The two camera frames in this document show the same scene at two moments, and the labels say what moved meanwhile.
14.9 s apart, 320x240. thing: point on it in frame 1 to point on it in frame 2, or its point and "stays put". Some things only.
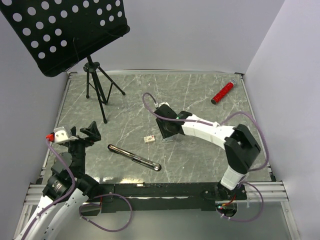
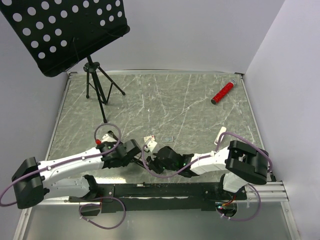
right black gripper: x=165 y=134 to x=152 y=162
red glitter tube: x=225 y=89 stays put
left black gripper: x=92 y=131 to x=127 y=161
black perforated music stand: x=59 y=33 stays put
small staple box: x=148 y=139 stays put
